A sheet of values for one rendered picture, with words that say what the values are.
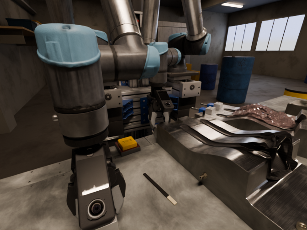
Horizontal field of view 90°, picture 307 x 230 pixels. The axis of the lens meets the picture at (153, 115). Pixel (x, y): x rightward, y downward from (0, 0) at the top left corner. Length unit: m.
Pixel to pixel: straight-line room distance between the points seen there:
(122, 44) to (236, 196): 0.43
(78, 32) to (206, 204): 0.46
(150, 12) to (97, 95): 0.63
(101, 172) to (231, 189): 0.31
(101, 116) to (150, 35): 0.59
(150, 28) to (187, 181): 0.65
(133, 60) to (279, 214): 0.43
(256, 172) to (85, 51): 0.41
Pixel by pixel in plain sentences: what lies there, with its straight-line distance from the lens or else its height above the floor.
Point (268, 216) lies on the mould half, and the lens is 0.44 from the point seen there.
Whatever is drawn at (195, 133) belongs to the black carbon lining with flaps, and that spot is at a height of 0.88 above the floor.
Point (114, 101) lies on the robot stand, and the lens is 0.79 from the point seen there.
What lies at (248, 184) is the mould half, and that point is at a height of 0.90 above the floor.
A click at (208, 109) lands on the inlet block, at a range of 0.87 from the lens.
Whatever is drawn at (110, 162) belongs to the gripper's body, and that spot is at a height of 0.98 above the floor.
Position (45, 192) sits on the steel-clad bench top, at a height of 0.80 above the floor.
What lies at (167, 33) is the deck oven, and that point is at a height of 1.86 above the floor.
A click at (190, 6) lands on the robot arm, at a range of 0.90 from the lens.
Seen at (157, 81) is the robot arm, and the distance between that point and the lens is 0.63.
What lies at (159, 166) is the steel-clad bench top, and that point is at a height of 0.80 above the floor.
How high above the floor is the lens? 1.17
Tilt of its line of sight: 23 degrees down
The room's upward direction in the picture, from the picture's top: straight up
